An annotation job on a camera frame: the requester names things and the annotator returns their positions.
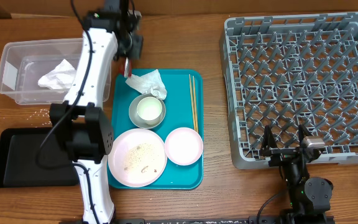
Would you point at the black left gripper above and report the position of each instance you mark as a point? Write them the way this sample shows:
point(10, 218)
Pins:
point(135, 48)

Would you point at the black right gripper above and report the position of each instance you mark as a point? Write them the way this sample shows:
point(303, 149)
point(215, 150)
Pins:
point(280, 155)

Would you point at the red snack wrapper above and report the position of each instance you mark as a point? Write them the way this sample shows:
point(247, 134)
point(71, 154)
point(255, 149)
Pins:
point(127, 72)

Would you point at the white napkin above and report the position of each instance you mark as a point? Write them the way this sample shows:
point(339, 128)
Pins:
point(61, 77)
point(150, 83)

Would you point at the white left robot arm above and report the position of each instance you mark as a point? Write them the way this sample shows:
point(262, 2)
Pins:
point(79, 123)

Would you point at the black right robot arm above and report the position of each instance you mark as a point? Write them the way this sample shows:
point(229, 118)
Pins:
point(309, 196)

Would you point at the grey dishwasher rack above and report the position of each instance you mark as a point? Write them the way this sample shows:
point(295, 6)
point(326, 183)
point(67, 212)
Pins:
point(286, 71)

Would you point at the white cup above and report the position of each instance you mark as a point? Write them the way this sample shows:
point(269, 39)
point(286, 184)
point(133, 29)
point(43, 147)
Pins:
point(149, 110)

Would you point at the right wooden chopstick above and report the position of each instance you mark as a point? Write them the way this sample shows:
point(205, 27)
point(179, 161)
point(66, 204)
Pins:
point(195, 105)

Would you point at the wooden chopstick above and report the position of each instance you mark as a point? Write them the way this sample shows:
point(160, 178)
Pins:
point(195, 105)
point(192, 103)

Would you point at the left wooden chopstick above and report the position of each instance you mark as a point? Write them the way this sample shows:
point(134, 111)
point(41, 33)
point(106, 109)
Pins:
point(192, 103)

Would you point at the clear plastic bin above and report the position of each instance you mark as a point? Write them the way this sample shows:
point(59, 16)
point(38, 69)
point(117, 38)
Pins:
point(24, 63)

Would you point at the small pink plate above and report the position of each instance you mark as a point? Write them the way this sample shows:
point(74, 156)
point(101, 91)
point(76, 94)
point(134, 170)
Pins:
point(183, 146)

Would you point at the scattered rice grains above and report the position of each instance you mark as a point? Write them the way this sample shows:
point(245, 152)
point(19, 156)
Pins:
point(39, 118)

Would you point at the large pink plate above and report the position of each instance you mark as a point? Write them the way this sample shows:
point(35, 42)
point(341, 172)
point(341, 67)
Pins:
point(137, 158)

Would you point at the black plastic tray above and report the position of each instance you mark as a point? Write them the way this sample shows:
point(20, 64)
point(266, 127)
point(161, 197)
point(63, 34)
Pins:
point(18, 150)

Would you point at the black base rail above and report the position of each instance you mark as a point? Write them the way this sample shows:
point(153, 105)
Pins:
point(249, 220)

